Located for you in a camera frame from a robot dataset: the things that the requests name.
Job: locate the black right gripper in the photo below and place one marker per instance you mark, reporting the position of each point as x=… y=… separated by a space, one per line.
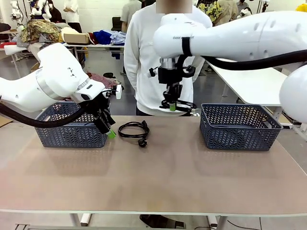
x=170 y=76

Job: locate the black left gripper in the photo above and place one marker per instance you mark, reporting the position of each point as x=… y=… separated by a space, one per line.
x=100 y=107

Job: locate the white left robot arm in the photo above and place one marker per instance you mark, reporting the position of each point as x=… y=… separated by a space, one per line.
x=55 y=69

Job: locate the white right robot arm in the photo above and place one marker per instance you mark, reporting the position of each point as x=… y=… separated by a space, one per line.
x=227 y=36

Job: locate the grey-blue plastic basket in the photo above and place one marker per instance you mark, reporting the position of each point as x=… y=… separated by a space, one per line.
x=72 y=137
x=239 y=140

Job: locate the red checked cloth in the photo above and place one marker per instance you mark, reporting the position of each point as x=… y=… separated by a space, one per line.
x=105 y=80

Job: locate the person in white sweater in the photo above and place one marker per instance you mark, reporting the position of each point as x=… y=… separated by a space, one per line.
x=141 y=60

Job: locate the white work table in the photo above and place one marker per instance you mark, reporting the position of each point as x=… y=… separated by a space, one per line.
x=251 y=83
x=96 y=46

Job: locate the light blue shirt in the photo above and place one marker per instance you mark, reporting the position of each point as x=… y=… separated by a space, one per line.
x=117 y=37

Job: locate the blue cloth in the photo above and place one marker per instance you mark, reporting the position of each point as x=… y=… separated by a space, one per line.
x=102 y=36

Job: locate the brown cardboard box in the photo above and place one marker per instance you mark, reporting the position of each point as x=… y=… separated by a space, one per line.
x=76 y=38

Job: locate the black chair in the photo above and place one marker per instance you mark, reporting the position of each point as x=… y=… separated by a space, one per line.
x=116 y=22

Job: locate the person in grey shirt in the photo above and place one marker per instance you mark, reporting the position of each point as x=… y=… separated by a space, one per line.
x=129 y=14

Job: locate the person in yellow floral shirt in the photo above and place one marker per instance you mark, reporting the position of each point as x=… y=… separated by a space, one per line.
x=211 y=10

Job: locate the person in beige top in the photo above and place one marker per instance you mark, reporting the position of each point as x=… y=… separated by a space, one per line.
x=229 y=12

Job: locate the black floor object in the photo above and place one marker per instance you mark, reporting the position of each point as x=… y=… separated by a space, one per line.
x=158 y=221

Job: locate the patterned clothes pile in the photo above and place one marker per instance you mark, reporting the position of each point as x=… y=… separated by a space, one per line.
x=40 y=30

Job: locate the person in white shirt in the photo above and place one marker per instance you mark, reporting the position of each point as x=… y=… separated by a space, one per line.
x=72 y=12

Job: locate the white lab robot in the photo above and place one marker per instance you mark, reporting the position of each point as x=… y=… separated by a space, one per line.
x=245 y=12
x=15 y=12
x=45 y=12

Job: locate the person in black top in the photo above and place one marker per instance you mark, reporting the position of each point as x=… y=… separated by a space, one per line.
x=56 y=13

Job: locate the person in yellow jacket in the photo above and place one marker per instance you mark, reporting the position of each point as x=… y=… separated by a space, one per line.
x=301 y=7

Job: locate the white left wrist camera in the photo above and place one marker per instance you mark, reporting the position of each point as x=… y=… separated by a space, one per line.
x=118 y=92

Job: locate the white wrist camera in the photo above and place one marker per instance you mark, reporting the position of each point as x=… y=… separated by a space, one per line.
x=118 y=92
x=152 y=72

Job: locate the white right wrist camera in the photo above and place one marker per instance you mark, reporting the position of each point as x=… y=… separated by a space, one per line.
x=152 y=72

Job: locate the white table frame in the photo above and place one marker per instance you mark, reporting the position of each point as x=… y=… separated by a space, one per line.
x=76 y=219

